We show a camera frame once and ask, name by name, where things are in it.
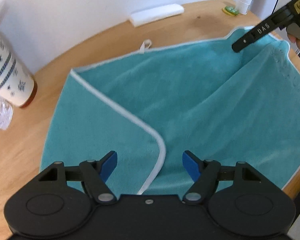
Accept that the teal microfiber towel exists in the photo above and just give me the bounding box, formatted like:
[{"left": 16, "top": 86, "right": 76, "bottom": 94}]
[{"left": 40, "top": 28, "right": 300, "bottom": 195}]

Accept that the small white plastic bottle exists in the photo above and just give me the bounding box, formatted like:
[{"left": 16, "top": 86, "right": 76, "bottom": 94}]
[{"left": 235, "top": 0, "right": 252, "bottom": 15}]

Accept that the green yellow small object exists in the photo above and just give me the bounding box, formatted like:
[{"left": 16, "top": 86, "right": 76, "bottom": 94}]
[{"left": 222, "top": 6, "right": 239, "bottom": 16}]

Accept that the white cup red lid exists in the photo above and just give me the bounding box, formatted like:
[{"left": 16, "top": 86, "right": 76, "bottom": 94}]
[{"left": 0, "top": 36, "right": 37, "bottom": 108}]

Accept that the white foam block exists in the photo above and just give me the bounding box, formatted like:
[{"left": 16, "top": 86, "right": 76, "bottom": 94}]
[{"left": 129, "top": 4, "right": 185, "bottom": 27}]

